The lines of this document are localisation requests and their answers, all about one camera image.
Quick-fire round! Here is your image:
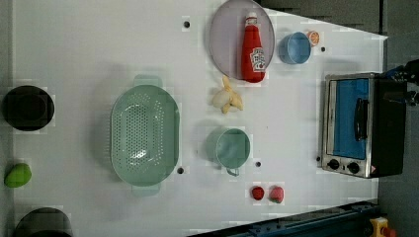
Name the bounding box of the red ketchup bottle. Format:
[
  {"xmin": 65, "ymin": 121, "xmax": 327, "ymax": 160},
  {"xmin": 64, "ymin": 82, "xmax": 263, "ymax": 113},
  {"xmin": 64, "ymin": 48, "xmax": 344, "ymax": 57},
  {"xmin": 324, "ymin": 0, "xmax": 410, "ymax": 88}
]
[{"xmin": 241, "ymin": 12, "xmax": 266, "ymax": 83}]

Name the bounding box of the grey round plate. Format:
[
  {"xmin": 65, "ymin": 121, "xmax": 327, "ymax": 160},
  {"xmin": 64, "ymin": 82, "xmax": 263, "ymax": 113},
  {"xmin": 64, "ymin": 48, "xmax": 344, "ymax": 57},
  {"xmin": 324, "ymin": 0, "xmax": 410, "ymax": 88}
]
[{"xmin": 209, "ymin": 0, "xmax": 276, "ymax": 79}]

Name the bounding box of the peeled banana toy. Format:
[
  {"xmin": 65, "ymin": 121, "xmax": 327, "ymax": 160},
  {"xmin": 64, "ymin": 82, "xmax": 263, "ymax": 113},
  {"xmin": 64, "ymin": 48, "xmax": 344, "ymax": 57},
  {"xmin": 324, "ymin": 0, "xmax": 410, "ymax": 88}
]
[{"xmin": 211, "ymin": 75, "xmax": 244, "ymax": 114}]

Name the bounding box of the green perforated colander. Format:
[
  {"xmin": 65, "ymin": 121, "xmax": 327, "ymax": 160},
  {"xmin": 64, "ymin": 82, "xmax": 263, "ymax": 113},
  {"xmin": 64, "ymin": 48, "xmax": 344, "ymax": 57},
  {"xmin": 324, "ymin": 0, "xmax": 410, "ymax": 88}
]
[{"xmin": 111, "ymin": 74, "xmax": 180, "ymax": 197}]

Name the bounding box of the dark red strawberry toy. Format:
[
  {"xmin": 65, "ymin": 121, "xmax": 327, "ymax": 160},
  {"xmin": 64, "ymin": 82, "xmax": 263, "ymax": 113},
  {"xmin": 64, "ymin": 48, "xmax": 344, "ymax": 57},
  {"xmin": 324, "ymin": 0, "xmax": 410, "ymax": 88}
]
[{"xmin": 251, "ymin": 187, "xmax": 265, "ymax": 200}]

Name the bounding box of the pink strawberry toy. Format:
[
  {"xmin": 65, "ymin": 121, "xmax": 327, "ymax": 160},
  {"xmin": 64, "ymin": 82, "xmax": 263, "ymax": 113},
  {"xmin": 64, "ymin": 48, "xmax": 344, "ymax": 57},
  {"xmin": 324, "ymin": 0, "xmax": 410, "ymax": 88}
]
[{"xmin": 269, "ymin": 186, "xmax": 285, "ymax": 203}]

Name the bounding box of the blue cup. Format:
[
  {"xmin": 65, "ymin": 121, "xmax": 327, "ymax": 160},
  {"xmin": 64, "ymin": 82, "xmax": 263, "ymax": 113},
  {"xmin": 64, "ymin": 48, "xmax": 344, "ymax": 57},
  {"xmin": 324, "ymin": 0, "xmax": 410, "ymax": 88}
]
[{"xmin": 279, "ymin": 32, "xmax": 311, "ymax": 64}]

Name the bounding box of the orange slice toy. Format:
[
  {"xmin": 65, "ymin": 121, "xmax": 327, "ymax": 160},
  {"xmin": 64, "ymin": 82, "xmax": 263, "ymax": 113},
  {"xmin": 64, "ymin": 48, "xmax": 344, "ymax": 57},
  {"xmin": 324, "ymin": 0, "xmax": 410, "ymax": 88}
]
[{"xmin": 307, "ymin": 31, "xmax": 320, "ymax": 46}]

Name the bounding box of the toaster oven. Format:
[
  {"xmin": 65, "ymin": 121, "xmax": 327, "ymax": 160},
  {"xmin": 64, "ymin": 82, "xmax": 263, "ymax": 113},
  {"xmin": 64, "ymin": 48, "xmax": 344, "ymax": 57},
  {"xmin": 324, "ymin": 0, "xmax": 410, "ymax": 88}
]
[{"xmin": 321, "ymin": 73, "xmax": 407, "ymax": 179}]

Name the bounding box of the black round object upper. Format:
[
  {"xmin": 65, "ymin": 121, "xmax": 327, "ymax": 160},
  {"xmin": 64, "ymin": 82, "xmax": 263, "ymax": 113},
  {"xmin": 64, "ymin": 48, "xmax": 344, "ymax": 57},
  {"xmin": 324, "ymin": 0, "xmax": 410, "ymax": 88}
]
[{"xmin": 1, "ymin": 85, "xmax": 55, "ymax": 131}]

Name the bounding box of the black round object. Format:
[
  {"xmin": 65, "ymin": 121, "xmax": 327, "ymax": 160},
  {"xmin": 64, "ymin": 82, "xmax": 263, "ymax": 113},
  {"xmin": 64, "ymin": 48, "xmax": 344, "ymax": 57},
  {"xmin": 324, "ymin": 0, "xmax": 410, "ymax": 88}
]
[
  {"xmin": 13, "ymin": 207, "xmax": 73, "ymax": 237},
  {"xmin": 1, "ymin": 85, "xmax": 55, "ymax": 131}
]

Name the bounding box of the black round object lower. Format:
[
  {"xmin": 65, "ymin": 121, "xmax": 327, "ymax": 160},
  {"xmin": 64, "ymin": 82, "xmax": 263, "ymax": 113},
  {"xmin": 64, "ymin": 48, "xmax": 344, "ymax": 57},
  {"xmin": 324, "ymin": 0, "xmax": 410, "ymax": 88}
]
[{"xmin": 13, "ymin": 207, "xmax": 73, "ymax": 237}]

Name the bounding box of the yellow red clamp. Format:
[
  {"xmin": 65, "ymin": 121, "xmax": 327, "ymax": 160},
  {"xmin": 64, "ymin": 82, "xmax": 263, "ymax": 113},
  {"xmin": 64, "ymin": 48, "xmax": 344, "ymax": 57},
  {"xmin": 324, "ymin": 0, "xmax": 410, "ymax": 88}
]
[{"xmin": 370, "ymin": 217, "xmax": 397, "ymax": 237}]

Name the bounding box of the green cup with handle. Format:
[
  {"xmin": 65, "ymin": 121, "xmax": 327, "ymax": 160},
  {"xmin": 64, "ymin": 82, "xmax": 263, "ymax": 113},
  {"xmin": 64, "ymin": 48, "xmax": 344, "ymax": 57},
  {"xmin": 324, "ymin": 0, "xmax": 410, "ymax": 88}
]
[{"xmin": 206, "ymin": 127, "xmax": 251, "ymax": 177}]

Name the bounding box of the blue metal frame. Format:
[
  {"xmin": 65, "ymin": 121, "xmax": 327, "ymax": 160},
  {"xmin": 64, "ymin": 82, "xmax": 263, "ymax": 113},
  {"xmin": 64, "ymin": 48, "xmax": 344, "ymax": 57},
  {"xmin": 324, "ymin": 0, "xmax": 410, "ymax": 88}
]
[{"xmin": 189, "ymin": 201, "xmax": 381, "ymax": 237}]

